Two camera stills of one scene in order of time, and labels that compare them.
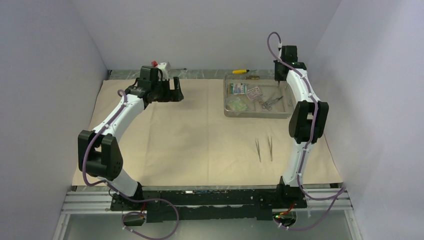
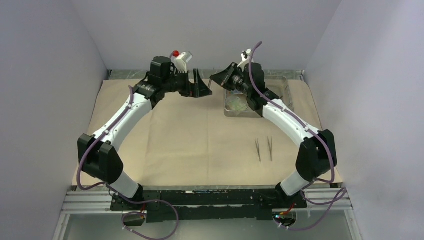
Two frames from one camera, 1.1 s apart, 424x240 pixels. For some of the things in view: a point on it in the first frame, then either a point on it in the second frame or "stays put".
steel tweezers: [270, 146] stays put
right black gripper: [277, 78] to [224, 78]
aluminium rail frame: [96, 201] stays put
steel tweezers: [258, 149] stays put
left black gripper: [174, 95] to [200, 88]
